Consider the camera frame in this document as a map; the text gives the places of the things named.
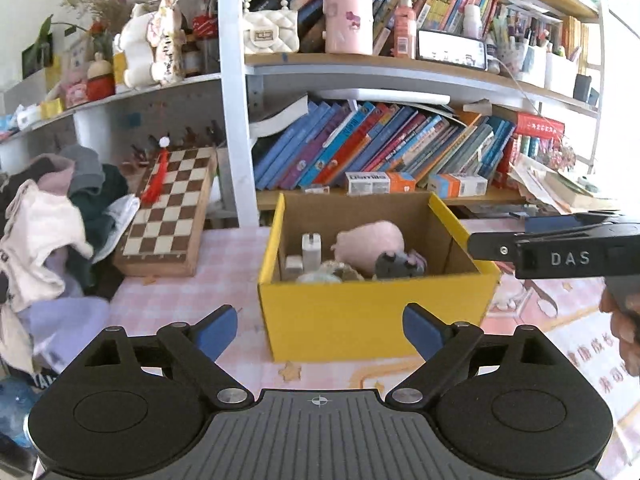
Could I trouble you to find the grey plush toy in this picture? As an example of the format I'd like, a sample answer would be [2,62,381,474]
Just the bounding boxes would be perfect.
[374,251,428,281]

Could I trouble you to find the white charger block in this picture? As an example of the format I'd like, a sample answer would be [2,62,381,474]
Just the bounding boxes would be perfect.
[301,232,324,269]

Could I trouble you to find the red round doll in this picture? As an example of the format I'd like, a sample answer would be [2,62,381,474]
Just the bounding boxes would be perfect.
[86,52,116,102]

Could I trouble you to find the white and blue medicine box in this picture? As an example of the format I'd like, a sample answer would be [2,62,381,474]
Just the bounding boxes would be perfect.
[346,171,391,196]

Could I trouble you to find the pile of papers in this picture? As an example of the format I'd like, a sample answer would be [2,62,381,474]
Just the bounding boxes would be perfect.
[507,152,622,217]

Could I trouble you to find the long orange white medicine box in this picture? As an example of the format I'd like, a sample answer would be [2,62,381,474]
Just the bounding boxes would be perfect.
[427,173,489,199]

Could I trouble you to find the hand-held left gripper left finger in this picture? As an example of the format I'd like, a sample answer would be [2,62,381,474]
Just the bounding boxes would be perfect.
[80,305,253,410]

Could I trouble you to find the white pen holder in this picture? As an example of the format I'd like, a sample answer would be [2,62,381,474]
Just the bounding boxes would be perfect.
[544,51,578,97]
[517,42,547,88]

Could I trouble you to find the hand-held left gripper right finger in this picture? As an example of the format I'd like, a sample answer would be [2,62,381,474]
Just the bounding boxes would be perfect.
[384,303,567,409]

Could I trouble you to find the crumpled pale packet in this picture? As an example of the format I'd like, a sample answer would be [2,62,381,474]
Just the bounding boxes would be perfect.
[297,260,366,284]

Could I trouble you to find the pink checkered desktop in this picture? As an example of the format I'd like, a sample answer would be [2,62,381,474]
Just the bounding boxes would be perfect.
[107,212,640,480]

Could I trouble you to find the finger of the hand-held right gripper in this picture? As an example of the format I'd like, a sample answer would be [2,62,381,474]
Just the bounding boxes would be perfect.
[509,211,640,237]
[467,231,521,262]

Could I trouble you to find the yellow cardboard box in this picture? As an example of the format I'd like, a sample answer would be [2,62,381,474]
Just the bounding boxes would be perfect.
[257,191,502,363]

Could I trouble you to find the green leafy plant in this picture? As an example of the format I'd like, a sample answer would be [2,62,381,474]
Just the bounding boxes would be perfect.
[21,14,55,80]

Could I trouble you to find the thick white book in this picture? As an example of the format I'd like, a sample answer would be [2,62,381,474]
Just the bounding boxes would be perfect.
[249,94,310,139]

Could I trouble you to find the small white bottle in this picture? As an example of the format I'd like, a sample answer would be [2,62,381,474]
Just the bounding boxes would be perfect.
[462,4,482,39]

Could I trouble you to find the pile of clothes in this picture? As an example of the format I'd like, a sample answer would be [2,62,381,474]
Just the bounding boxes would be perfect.
[0,145,142,376]

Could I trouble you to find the dark glass jar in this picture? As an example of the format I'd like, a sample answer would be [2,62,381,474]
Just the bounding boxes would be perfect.
[182,35,206,79]

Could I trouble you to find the red tassel ornament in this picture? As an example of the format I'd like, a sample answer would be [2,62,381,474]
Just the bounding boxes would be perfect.
[140,136,172,205]

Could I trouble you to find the row of slim colourful booklets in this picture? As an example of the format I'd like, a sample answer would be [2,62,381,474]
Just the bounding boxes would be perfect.
[370,0,566,57]

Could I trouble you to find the white charging cable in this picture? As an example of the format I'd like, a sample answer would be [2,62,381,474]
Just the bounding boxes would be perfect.
[487,57,543,117]

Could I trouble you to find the small orange medicine box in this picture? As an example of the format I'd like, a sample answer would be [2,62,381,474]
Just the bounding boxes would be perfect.
[388,171,417,194]

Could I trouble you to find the red boxed book set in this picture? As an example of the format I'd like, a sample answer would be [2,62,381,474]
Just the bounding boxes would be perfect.
[492,112,567,188]

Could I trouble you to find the small black box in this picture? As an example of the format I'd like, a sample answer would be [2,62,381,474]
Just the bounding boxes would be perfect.
[573,74,600,107]

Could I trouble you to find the white flat board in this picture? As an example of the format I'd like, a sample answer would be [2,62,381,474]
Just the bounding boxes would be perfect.
[317,89,456,112]

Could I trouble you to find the lavender cloth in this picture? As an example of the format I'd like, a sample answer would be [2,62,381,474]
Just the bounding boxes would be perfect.
[17,297,112,377]

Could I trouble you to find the row of blue and red books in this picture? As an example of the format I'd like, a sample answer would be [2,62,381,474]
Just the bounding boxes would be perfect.
[252,101,517,192]

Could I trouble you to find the pink plush toy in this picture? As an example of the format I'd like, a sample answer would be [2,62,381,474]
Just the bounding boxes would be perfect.
[331,221,405,277]

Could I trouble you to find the pink tumbler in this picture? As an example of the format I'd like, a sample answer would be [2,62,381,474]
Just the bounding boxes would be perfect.
[322,0,374,55]

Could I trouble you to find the white quilted purse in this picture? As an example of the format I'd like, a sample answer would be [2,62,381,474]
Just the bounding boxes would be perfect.
[242,0,301,55]

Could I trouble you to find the white desk shelf unit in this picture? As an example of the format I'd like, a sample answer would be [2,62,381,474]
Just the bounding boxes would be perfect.
[0,0,613,228]

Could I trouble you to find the person's right hand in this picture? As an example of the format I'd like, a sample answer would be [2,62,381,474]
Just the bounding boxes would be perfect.
[599,290,640,378]

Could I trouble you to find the wooden chessboard box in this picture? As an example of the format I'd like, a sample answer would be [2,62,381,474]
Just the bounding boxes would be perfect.
[114,146,218,279]

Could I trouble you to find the orange bottle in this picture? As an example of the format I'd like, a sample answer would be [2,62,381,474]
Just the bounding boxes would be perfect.
[392,5,417,59]

